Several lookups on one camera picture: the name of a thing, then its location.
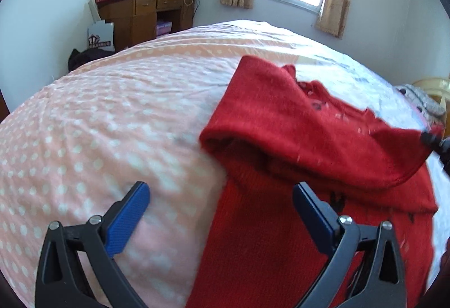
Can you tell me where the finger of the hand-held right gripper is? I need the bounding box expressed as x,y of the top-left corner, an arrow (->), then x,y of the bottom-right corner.
420,130 -> 450,175

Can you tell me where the grey cloth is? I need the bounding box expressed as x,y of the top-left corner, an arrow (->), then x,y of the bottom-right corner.
394,84 -> 447,117

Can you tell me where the bed with dotted sheet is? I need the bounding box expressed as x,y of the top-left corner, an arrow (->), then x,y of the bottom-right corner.
0,20 -> 447,308

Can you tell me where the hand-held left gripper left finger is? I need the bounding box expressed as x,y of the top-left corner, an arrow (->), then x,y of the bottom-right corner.
34,181 -> 152,308

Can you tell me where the red knit sweater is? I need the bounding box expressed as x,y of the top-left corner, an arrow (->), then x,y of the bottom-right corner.
186,55 -> 440,308

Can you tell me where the white board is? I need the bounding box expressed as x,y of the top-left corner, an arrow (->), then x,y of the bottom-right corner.
88,0 -> 101,23

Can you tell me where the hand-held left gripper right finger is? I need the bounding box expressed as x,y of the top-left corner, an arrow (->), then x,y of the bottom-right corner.
292,182 -> 410,308

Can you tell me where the brown wooden desk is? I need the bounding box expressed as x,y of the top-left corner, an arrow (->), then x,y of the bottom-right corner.
96,0 -> 198,52

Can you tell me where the dark bag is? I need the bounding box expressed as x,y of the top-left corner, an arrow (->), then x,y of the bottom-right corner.
68,48 -> 115,71

